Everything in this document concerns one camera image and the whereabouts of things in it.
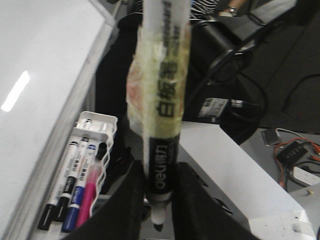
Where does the loose black marker cap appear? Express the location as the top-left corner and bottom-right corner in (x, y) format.
(96, 142), (108, 161)

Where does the white table block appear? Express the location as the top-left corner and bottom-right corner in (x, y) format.
(178, 121), (316, 240)

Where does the blue whiteboard marker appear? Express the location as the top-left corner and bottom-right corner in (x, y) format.
(61, 144), (97, 233)

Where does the taped black whiteboard marker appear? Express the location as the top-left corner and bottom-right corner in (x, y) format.
(126, 0), (192, 231)

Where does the black electronics box with wires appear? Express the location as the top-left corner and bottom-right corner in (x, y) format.
(273, 128), (320, 188)

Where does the white plastic marker tray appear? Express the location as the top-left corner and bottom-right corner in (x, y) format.
(30, 111), (118, 240)

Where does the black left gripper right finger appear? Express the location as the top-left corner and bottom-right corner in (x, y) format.
(171, 162), (258, 240)

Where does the black capped whiteboard marker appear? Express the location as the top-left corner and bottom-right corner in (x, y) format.
(37, 141), (79, 231)

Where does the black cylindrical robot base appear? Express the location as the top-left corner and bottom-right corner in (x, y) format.
(189, 19), (251, 83)

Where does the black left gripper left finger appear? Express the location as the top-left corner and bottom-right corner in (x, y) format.
(63, 160), (145, 240)

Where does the pink highlighter marker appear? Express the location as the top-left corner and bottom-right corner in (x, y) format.
(75, 163), (101, 228)

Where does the white whiteboard with aluminium frame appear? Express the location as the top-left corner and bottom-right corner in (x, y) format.
(0, 0), (115, 240)

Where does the seated person in black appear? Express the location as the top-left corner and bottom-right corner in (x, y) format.
(95, 0), (253, 195)

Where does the black cable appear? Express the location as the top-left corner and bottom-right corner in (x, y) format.
(184, 0), (320, 131)

